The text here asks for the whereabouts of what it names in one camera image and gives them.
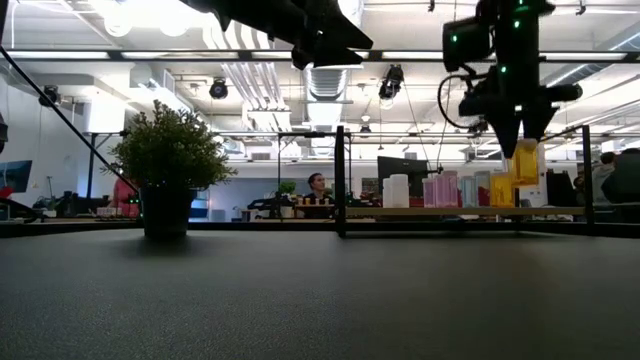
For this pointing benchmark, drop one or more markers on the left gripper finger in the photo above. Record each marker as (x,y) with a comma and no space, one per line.
(335,30)
(325,58)

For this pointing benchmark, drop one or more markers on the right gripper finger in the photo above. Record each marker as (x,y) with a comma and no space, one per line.
(505,132)
(537,122)

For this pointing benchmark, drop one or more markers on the pink glitter bottle white cap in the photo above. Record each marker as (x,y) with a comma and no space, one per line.
(452,190)

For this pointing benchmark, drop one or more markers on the pink pill bottle white cap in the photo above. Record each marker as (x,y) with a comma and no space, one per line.
(429,195)
(440,192)

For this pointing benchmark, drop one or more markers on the small white opaque bottle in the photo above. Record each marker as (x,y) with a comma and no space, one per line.
(386,195)

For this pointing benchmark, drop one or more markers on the black background robot arm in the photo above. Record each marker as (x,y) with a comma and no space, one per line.
(265,202)

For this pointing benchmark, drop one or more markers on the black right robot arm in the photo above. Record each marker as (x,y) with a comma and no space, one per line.
(515,45)

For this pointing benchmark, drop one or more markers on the black ceiling track light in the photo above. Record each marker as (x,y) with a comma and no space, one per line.
(50,95)
(218,89)
(391,82)

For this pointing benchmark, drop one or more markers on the person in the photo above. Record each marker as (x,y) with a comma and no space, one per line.
(316,184)
(602,175)
(122,197)
(625,180)

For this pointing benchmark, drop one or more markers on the black computer monitor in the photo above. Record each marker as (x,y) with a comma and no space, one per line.
(405,167)

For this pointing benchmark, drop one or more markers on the green plant in black pot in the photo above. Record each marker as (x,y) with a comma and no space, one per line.
(170,150)

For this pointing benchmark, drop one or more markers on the black table mat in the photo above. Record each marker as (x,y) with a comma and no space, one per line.
(200,300)

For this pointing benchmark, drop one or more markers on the monitor with blue screen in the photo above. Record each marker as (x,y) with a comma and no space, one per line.
(15,175)

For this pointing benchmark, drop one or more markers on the silver ceiling air duct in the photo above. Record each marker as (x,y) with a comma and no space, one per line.
(327,85)

